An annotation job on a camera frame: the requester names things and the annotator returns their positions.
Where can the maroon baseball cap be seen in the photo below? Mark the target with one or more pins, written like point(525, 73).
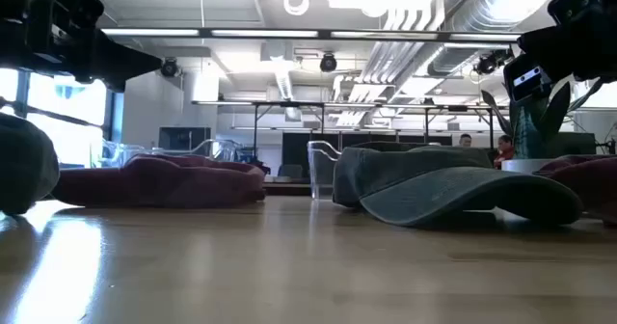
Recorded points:
point(588, 179)
point(159, 181)

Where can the dark green baseball cap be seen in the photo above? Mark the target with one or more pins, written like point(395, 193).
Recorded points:
point(19, 170)
point(434, 189)

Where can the black ceiling spotlight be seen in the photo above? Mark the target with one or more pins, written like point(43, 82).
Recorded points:
point(487, 63)
point(328, 62)
point(169, 67)

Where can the black computer monitor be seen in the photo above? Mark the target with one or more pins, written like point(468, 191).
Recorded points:
point(183, 138)
point(573, 145)

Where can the green succulent plant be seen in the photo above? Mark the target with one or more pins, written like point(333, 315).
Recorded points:
point(528, 131)

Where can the clear plastic bin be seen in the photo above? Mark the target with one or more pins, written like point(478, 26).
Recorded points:
point(217, 148)
point(320, 170)

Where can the person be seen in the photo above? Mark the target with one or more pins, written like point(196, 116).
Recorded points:
point(504, 150)
point(465, 140)

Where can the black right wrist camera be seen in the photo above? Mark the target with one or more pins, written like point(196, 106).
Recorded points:
point(525, 80)

